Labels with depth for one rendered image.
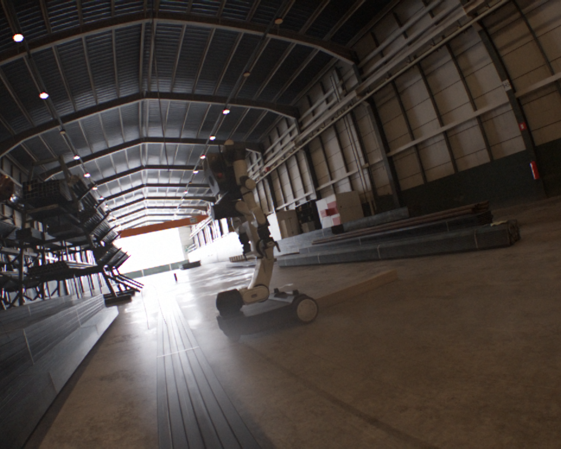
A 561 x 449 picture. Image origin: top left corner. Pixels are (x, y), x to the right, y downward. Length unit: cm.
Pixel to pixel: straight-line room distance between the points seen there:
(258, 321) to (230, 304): 24
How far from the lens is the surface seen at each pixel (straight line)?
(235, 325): 218
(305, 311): 225
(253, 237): 234
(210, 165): 231
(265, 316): 218
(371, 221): 1046
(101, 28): 1231
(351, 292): 276
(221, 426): 90
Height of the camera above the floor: 61
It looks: 3 degrees up
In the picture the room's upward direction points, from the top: 13 degrees counter-clockwise
